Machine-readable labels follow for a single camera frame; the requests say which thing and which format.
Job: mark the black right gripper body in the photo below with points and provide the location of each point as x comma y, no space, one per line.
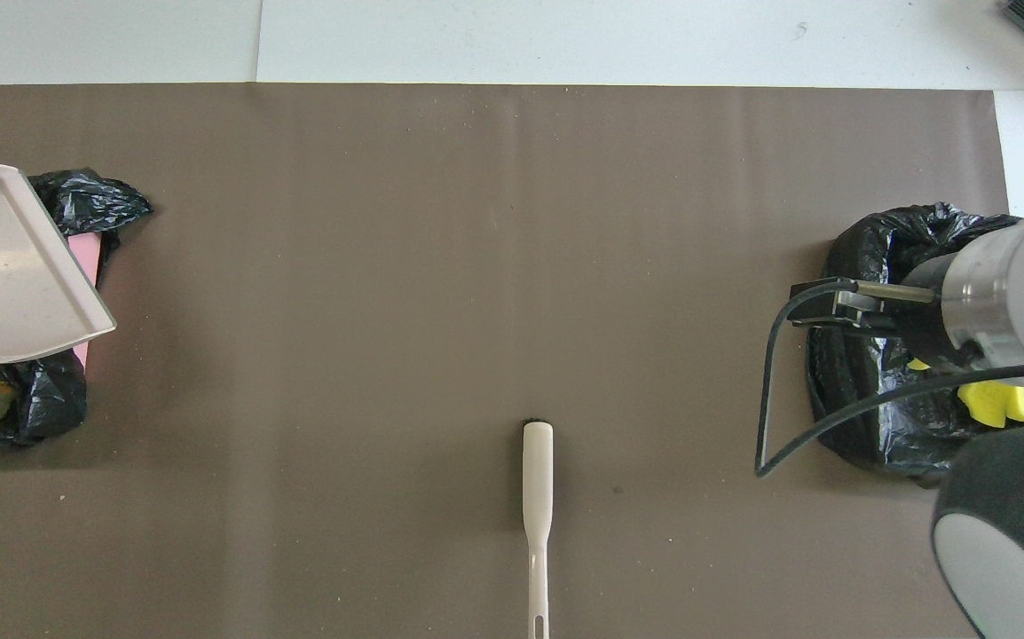
933,324

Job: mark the beige hand brush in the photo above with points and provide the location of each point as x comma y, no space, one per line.
538,470

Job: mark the beige plastic dustpan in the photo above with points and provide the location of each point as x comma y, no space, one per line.
6,266

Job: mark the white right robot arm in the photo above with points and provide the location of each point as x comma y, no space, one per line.
1018,284

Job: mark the black plastic trash bag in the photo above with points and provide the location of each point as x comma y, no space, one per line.
55,399
858,266

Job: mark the pink plastic bin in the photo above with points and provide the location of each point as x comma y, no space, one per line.
86,253

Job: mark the brown paper table mat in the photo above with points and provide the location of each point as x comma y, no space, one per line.
388,266

